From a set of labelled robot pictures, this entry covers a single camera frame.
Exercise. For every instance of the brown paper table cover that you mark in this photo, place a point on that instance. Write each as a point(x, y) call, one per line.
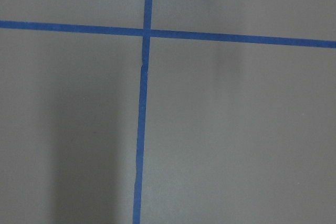
point(167, 111)

